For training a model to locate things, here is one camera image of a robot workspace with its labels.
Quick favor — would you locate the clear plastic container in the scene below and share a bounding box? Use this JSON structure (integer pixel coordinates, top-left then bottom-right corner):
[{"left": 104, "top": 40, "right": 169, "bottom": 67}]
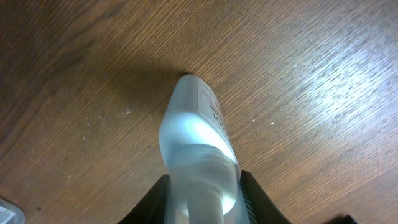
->
[{"left": 0, "top": 199, "right": 25, "bottom": 224}]

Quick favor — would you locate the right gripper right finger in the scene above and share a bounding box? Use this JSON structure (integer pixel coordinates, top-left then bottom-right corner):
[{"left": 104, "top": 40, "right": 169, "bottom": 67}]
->
[{"left": 240, "top": 170, "right": 291, "bottom": 224}]

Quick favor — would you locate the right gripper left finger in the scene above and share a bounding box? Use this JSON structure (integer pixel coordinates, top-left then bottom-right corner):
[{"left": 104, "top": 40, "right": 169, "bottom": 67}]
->
[{"left": 118, "top": 174, "right": 170, "bottom": 224}]

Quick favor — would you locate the white translucent spray bottle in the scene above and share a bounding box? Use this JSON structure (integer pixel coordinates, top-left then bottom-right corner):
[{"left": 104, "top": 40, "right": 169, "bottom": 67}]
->
[{"left": 159, "top": 74, "right": 249, "bottom": 223}]

